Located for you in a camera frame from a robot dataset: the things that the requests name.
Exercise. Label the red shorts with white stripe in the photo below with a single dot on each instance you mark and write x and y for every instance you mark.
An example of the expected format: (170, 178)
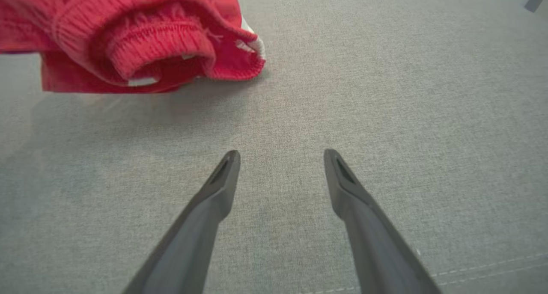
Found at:
(128, 33)

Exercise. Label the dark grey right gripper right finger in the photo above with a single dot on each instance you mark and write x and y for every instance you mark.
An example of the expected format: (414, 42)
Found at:
(376, 242)

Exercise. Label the grey fabric sofa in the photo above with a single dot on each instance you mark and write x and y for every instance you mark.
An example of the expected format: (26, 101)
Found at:
(385, 114)

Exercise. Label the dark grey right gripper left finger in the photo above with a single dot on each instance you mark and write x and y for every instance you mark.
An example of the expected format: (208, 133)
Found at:
(192, 238)

